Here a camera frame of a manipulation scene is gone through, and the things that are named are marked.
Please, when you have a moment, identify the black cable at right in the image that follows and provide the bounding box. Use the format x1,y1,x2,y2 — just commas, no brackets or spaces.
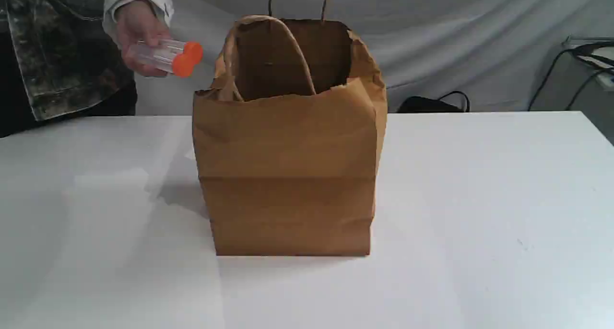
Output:
528,42,614,111

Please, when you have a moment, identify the brown paper bag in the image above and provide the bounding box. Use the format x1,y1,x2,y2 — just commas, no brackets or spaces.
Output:
192,0,388,257

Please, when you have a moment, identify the person's hand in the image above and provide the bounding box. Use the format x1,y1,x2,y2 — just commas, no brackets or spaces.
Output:
116,0,171,77

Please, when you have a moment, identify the camouflage jacket person torso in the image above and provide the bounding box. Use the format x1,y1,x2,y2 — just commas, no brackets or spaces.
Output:
0,0,138,137

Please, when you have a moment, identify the black device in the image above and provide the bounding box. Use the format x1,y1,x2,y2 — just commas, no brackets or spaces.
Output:
396,91,471,114

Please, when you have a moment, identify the clear bottle orange cap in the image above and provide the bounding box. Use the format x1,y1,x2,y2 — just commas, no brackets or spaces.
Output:
129,40,204,78

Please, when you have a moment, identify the grey device at right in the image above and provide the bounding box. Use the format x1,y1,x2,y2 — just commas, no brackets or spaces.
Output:
562,37,614,92

